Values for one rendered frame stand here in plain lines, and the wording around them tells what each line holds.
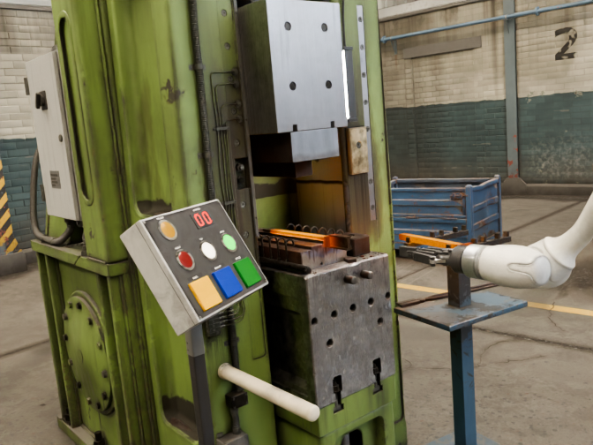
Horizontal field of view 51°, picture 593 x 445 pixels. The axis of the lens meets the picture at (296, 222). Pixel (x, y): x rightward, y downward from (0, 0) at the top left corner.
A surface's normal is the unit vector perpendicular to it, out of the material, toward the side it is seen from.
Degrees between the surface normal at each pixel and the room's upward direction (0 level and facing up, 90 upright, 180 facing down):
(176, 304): 90
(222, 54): 90
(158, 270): 90
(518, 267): 75
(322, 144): 90
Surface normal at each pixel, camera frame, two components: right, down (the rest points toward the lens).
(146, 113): -0.77, 0.15
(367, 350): 0.63, 0.07
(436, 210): -0.61, 0.17
